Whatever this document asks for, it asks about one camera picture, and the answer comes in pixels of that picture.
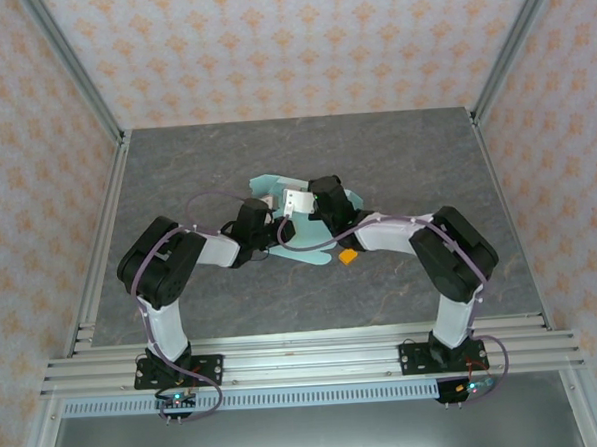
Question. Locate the light blue paper box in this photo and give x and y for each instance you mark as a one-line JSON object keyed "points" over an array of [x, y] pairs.
{"points": [[309, 229]]}

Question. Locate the small orange block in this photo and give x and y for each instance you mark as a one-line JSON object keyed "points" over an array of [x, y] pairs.
{"points": [[348, 257]]}

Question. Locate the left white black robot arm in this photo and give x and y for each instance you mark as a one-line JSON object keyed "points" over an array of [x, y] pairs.
{"points": [[163, 320]]}

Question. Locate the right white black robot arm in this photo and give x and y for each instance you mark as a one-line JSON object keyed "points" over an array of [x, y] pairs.
{"points": [[454, 320]]}

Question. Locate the black controller board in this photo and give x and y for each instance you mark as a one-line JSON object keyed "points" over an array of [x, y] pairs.
{"points": [[178, 402], [467, 389]]}

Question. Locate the grey metal sheet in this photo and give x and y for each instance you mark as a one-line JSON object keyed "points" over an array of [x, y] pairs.
{"points": [[314, 433]]}

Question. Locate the long aluminium mounting rail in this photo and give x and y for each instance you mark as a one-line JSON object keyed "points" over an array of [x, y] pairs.
{"points": [[311, 363]]}

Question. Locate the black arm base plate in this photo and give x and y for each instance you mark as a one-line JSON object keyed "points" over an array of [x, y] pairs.
{"points": [[211, 370], [411, 360]]}

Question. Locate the aluminium side rail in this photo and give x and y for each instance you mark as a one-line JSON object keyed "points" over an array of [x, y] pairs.
{"points": [[111, 193], [495, 173]]}

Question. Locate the aluminium frame post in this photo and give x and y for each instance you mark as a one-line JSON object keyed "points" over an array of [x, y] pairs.
{"points": [[519, 36], [71, 60]]}

